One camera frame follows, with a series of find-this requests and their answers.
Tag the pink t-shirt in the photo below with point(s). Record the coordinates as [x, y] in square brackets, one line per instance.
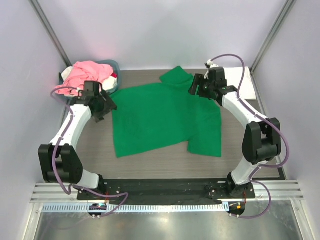
[85, 72]

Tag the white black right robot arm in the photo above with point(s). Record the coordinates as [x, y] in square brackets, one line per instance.
[261, 142]

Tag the aluminium front crossbar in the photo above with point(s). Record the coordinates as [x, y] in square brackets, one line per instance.
[277, 189]

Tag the green t-shirt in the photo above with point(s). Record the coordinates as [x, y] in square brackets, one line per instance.
[162, 114]

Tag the cream t-shirt in basket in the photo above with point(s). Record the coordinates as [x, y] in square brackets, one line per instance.
[63, 76]

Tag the folded white t-shirt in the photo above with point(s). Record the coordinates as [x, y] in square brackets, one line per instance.
[233, 76]

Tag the aluminium frame rail left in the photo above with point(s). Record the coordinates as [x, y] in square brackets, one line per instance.
[50, 31]

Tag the aluminium frame post right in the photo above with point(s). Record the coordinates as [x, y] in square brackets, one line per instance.
[271, 36]

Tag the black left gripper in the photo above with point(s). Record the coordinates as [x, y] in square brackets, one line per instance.
[108, 107]

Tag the white t-shirt in basket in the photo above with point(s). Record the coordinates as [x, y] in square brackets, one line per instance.
[110, 84]

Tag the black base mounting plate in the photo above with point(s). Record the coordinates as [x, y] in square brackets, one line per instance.
[176, 189]

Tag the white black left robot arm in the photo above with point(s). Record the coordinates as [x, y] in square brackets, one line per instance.
[58, 159]

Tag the teal plastic laundry basket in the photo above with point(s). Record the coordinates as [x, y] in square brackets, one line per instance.
[117, 75]

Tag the slotted white cable duct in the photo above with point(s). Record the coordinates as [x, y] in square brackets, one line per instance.
[105, 208]

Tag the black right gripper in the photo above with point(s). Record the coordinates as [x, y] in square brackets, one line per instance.
[194, 85]

